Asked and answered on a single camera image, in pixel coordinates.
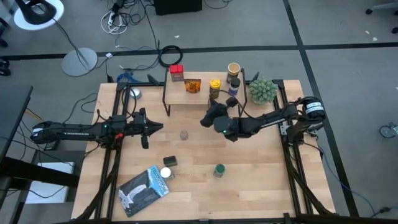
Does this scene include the floor stand grey disc base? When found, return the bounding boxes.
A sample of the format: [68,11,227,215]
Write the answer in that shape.
[51,17,98,77]

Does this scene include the green succulent in white pot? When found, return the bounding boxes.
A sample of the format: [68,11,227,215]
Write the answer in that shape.
[248,78,279,105]

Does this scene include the black curved headset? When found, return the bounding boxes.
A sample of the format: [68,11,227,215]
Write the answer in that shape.
[14,0,58,26]

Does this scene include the coiled black cable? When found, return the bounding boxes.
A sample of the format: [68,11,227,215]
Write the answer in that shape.
[158,45,183,68]

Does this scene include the grey caster wheel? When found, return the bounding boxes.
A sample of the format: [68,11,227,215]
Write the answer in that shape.
[378,121,398,139]

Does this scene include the Yellowstone picture book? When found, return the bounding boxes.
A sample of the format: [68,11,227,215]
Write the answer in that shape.
[117,165,171,218]

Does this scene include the white-lidded bagel seasoning jar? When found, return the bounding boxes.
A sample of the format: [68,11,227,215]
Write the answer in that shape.
[159,167,176,182]

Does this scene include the green black pepper tin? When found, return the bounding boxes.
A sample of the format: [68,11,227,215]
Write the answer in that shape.
[162,155,178,168]

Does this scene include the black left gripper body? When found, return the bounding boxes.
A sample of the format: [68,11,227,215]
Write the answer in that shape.
[132,107,150,150]

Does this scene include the black metal rig frame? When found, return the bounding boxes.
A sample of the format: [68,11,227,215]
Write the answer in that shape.
[74,79,340,224]

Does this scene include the white box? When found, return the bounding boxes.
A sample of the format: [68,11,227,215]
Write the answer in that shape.
[24,161,75,205]

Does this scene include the black-lidded garlic powder shaker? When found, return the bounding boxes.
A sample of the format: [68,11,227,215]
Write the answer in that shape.
[228,77,241,98]

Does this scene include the office chair base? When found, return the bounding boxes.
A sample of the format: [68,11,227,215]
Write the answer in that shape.
[364,0,398,34]

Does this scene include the black desk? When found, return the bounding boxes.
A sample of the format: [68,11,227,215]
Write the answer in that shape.
[0,85,34,162]

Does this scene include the white power strip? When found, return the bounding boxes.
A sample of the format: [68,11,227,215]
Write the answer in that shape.
[99,9,129,35]

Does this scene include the black floor beam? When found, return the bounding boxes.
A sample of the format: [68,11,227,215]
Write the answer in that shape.
[0,156,80,190]

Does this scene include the coiled blue cable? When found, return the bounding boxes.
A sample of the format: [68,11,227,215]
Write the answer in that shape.
[116,72,135,84]

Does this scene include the orange taco seasoning packet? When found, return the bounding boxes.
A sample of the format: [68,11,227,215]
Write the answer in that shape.
[183,78,202,95]

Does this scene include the yellow-lidded spice jar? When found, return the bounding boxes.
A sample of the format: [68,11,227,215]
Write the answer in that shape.
[208,78,222,100]

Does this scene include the small grey bowl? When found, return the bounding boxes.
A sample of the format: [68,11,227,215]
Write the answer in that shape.
[129,88,143,101]

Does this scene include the green-lidded green-label spice jar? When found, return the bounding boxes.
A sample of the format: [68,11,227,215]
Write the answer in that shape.
[213,164,226,179]

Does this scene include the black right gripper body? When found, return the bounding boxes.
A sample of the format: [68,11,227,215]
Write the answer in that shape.
[200,96,239,128]

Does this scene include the tan-lidded seasoning jar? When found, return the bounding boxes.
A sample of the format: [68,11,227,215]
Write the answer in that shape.
[226,62,242,84]

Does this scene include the wooden shelf riser black legs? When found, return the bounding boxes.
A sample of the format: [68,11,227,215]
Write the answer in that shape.
[162,68,249,118]

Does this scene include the black box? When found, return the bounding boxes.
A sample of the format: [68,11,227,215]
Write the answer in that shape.
[153,0,203,16]

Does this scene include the white round stool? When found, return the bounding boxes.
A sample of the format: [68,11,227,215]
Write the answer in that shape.
[14,0,65,31]

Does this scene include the red-lidded patterned spice box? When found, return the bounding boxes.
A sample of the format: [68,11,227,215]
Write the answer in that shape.
[169,64,185,83]

